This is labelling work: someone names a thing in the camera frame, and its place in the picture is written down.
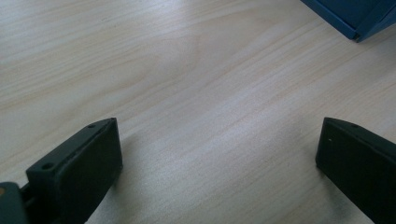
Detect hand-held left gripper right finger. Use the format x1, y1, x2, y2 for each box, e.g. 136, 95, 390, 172
315, 117, 396, 224

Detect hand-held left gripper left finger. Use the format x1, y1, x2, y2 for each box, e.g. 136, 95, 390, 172
26, 117, 123, 224

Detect blue file rack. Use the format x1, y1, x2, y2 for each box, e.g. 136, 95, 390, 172
300, 0, 396, 44

